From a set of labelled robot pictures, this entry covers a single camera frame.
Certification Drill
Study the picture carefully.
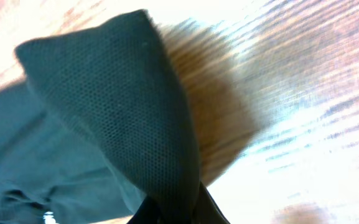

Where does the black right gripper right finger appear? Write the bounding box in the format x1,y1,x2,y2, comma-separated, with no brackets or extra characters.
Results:
193,182,230,224

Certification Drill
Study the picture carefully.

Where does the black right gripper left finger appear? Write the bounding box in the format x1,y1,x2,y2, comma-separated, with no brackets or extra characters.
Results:
127,196,164,224

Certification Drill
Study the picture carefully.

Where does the black t-shirt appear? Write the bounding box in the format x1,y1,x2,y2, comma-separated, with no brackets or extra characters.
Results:
0,10,200,223

